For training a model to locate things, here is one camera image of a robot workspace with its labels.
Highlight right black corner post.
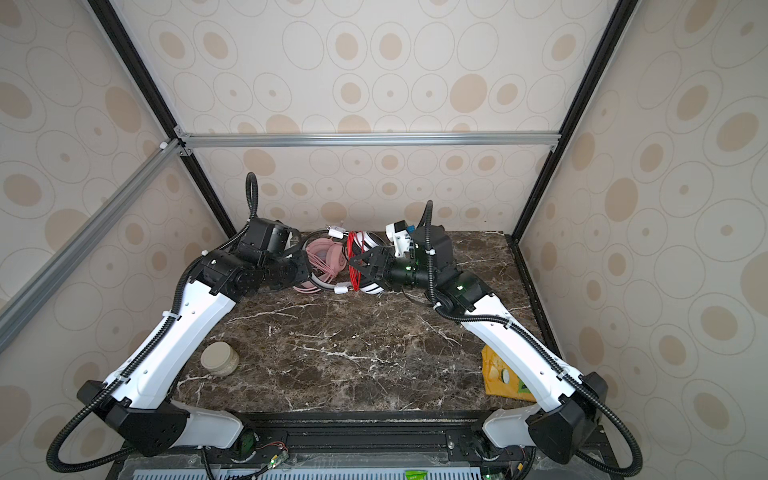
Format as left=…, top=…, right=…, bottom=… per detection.
left=509, top=0, right=639, bottom=246

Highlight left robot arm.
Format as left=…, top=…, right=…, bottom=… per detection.
left=46, top=173, right=310, bottom=474

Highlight left black corner post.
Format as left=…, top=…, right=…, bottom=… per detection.
left=87, top=0, right=236, bottom=238

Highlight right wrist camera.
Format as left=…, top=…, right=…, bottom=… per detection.
left=385, top=220, right=414, bottom=258

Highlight white black headphones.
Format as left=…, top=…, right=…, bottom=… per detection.
left=296, top=225, right=397, bottom=296

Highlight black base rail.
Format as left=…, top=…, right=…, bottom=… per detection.
left=107, top=410, right=608, bottom=479

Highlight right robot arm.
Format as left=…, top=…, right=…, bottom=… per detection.
left=347, top=202, right=643, bottom=478

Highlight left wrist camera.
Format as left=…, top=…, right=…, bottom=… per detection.
left=242, top=217, right=300, bottom=255

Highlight left diagonal aluminium rail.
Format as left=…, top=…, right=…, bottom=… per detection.
left=1, top=139, right=180, bottom=350

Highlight pink headset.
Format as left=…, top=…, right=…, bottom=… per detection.
left=294, top=238, right=351, bottom=294

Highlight yellow snack bag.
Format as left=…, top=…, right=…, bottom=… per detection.
left=481, top=346, right=536, bottom=402

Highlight horizontal aluminium rail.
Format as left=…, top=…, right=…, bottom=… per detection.
left=180, top=131, right=561, bottom=149

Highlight black corner post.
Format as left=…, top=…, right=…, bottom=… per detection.
left=509, top=0, right=639, bottom=246
left=87, top=0, right=236, bottom=238

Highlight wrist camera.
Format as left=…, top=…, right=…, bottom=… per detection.
left=242, top=217, right=300, bottom=255
left=385, top=220, right=414, bottom=258

